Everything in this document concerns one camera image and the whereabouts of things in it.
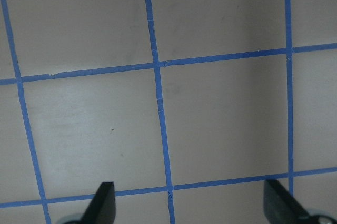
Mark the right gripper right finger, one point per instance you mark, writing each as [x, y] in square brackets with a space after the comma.
[279, 206]

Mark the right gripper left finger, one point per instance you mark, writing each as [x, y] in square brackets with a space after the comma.
[102, 208]

